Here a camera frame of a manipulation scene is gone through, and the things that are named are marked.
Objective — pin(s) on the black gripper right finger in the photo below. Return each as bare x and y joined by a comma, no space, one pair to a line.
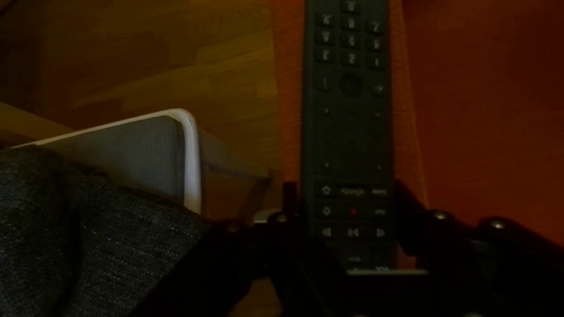
495,268

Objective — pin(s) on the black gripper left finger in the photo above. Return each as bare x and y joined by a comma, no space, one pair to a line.
212,278

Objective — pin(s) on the black tv remote control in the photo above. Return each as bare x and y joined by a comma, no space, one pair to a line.
347,174

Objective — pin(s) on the white wooden chair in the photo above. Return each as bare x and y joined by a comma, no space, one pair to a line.
162,153

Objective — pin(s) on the dark grey cloth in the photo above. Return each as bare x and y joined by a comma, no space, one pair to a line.
72,243

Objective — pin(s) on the orange fabric armchair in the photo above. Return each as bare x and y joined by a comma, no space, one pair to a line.
478,106

